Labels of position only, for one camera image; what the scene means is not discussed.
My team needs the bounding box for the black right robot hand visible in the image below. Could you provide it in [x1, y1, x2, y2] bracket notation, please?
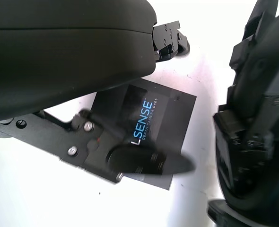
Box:
[207, 0, 279, 227]

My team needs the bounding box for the black RealSense box lid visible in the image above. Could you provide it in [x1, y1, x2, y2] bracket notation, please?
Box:
[89, 78, 197, 191]

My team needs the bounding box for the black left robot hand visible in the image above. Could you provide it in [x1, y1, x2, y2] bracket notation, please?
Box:
[0, 0, 197, 184]

